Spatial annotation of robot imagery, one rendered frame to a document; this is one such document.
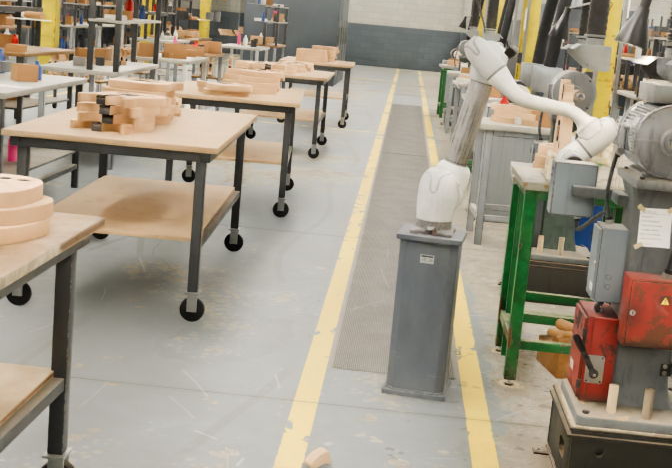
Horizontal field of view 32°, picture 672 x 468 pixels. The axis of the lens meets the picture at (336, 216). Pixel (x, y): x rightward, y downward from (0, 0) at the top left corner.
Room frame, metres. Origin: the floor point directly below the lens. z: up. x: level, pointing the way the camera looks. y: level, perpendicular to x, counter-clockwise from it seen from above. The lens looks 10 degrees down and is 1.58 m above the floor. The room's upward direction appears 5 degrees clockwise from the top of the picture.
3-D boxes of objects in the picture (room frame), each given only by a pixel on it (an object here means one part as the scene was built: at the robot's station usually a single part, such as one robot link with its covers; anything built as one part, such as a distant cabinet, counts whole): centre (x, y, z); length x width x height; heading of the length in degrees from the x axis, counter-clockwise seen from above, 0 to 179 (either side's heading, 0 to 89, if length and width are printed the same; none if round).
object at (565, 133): (5.33, -1.00, 1.17); 0.35 x 0.04 x 0.40; 175
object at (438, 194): (4.95, -0.42, 0.87); 0.18 x 0.16 x 0.22; 163
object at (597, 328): (4.11, -0.97, 0.49); 0.25 x 0.12 x 0.37; 177
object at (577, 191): (4.26, -0.95, 1.02); 0.19 x 0.04 x 0.04; 87
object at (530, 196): (5.11, -0.85, 0.45); 0.05 x 0.05 x 0.90; 87
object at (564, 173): (4.27, -0.89, 0.99); 0.24 x 0.21 x 0.26; 177
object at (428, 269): (4.94, -0.42, 0.35); 0.28 x 0.28 x 0.70; 80
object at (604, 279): (4.11, -0.98, 0.93); 0.15 x 0.10 x 0.55; 177
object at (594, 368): (3.97, -0.93, 0.47); 0.12 x 0.03 x 0.18; 87
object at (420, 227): (4.92, -0.42, 0.73); 0.22 x 0.18 x 0.06; 170
